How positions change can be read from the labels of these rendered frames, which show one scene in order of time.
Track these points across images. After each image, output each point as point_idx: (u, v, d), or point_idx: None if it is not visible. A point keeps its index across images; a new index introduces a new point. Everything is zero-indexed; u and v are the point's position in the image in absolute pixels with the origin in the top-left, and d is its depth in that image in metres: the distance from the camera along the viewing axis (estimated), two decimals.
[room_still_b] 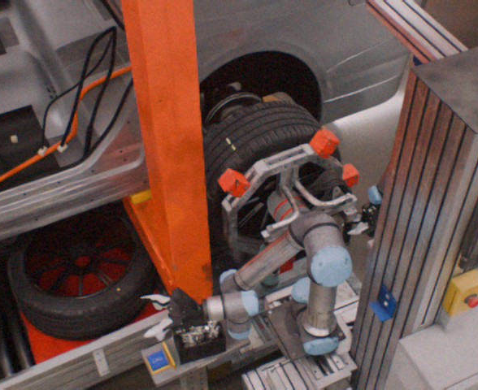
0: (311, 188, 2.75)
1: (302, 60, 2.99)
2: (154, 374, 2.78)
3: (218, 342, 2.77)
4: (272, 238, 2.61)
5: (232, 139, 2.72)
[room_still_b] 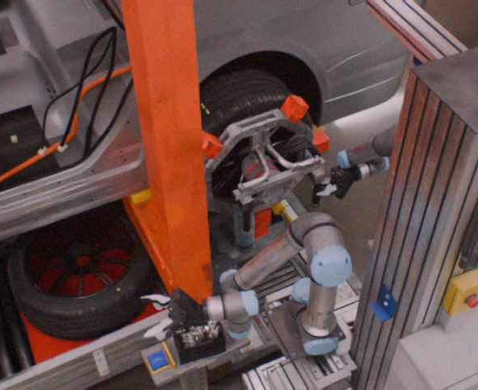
0: (282, 151, 2.89)
1: (302, 60, 2.99)
2: (154, 374, 2.78)
3: (218, 342, 2.77)
4: (244, 197, 2.76)
5: (206, 104, 2.86)
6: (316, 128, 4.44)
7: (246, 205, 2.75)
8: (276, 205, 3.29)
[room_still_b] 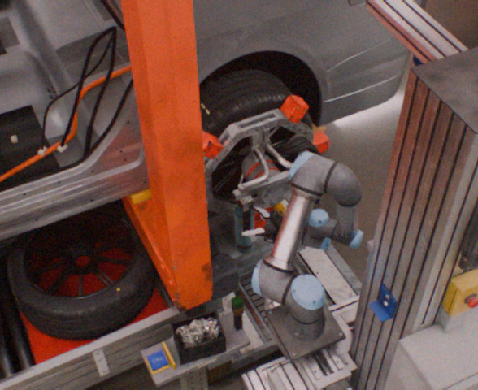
0: (282, 151, 2.89)
1: (302, 60, 2.99)
2: (154, 374, 2.78)
3: (218, 342, 2.77)
4: (244, 197, 2.76)
5: (206, 104, 2.86)
6: (316, 128, 4.44)
7: (246, 205, 2.75)
8: (276, 205, 3.29)
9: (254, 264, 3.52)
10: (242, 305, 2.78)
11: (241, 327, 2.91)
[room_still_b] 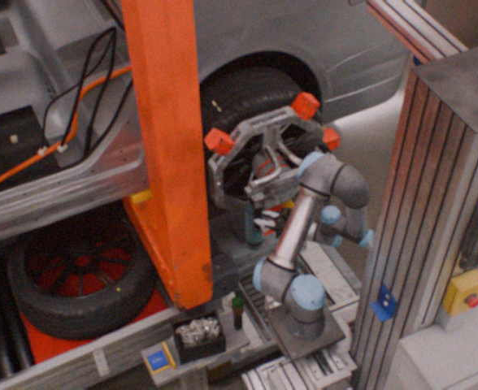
0: (293, 149, 2.90)
1: (302, 60, 2.99)
2: (154, 374, 2.78)
3: (218, 342, 2.77)
4: (255, 193, 2.77)
5: (217, 101, 2.87)
6: None
7: (258, 202, 2.77)
8: (286, 202, 3.30)
9: (254, 265, 3.52)
10: (242, 305, 2.78)
11: (241, 327, 2.91)
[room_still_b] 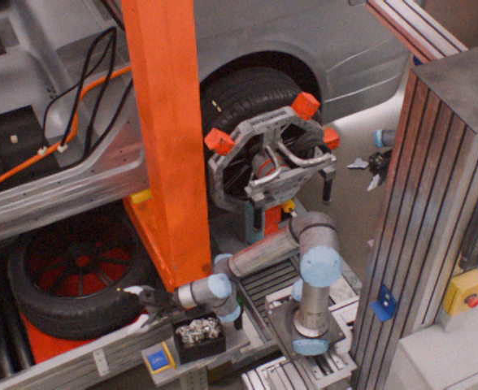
0: (293, 149, 2.90)
1: (302, 60, 2.99)
2: (154, 374, 2.78)
3: (218, 342, 2.77)
4: (255, 193, 2.77)
5: (217, 101, 2.87)
6: None
7: (258, 202, 2.77)
8: (286, 202, 3.30)
9: None
10: (242, 305, 2.78)
11: (241, 327, 2.91)
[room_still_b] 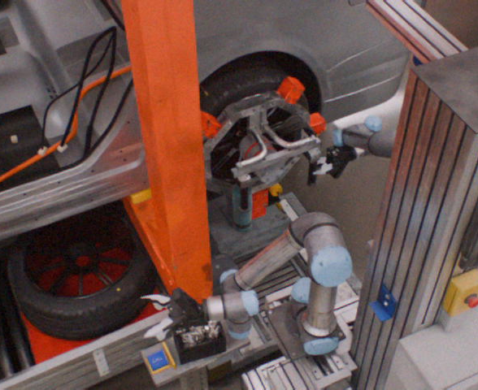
0: (279, 132, 2.98)
1: (302, 60, 2.99)
2: (154, 374, 2.78)
3: (218, 342, 2.77)
4: (241, 175, 2.84)
5: (204, 86, 2.95)
6: None
7: (244, 183, 2.84)
8: (274, 186, 3.37)
9: (244, 249, 3.59)
10: None
11: None
